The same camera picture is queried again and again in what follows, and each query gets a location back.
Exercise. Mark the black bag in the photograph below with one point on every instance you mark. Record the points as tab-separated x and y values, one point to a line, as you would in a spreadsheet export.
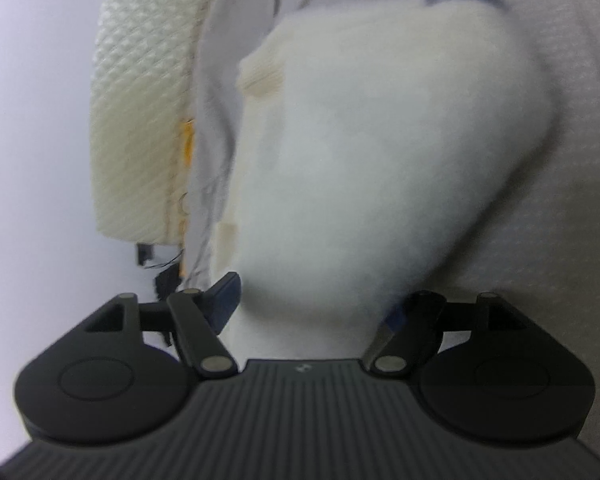
167	281

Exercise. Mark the cream quilted headboard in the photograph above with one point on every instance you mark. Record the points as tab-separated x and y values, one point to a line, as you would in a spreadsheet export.
142	89

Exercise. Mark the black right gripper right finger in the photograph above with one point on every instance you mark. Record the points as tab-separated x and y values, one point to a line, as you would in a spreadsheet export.
486	371

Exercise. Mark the black wall socket charger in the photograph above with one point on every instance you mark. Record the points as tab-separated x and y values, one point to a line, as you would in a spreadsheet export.
144	254

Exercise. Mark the yellow mattress edge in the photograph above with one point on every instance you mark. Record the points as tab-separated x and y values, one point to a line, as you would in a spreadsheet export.
188	146

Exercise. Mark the white fluffy fleece garment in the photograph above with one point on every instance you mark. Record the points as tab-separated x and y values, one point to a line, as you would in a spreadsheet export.
373	137

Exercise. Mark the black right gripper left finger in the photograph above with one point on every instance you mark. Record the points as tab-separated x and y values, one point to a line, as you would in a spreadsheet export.
129	367

